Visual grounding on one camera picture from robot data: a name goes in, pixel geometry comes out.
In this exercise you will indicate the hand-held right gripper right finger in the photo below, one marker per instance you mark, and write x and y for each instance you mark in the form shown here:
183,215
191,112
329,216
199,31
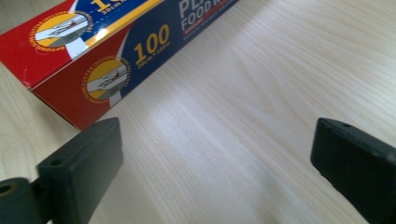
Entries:
358,165

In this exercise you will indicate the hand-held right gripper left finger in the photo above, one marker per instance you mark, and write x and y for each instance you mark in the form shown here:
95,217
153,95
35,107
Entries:
77,174

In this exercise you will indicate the red and blue wrap box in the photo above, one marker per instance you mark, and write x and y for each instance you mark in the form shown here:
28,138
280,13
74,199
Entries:
102,46

